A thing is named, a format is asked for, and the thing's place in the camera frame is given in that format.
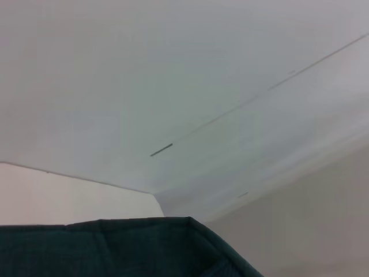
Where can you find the dark teal insulated lunch bag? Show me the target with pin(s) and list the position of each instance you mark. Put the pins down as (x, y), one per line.
(115, 251)

